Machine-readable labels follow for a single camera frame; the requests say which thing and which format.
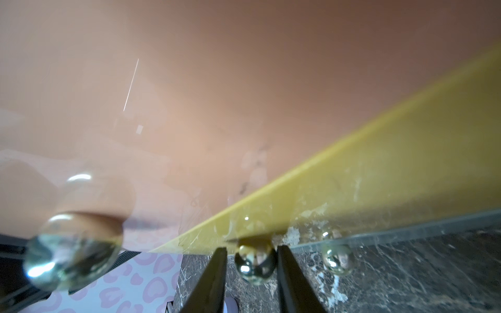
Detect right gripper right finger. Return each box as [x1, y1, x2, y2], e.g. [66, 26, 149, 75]
[277, 245, 327, 313]

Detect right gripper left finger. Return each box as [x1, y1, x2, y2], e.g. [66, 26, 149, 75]
[180, 247, 228, 313]

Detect grey bottom drawer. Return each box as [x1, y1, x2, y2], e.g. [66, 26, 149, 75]
[291, 209, 500, 254]

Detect orange top drawer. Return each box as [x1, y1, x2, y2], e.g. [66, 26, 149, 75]
[0, 0, 501, 292]

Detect yellow drawer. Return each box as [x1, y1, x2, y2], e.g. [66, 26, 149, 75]
[158, 46, 500, 255]

